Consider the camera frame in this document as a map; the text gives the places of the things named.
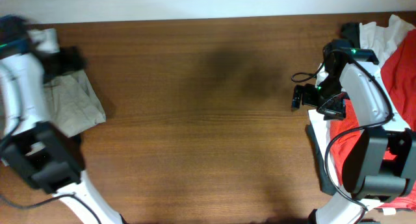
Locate khaki green shorts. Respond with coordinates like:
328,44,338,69
44,70,107,137

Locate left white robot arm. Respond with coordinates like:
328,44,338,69
1,47,125,223

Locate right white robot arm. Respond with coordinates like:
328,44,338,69
292,60,415,223

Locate black garment in pile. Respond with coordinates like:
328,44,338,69
305,23,360,195

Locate white garment in pile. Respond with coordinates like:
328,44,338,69
308,15,415,185

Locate red printed t-shirt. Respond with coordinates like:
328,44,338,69
330,29,415,211

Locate folded black shorts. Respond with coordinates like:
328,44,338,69
70,133,83,158

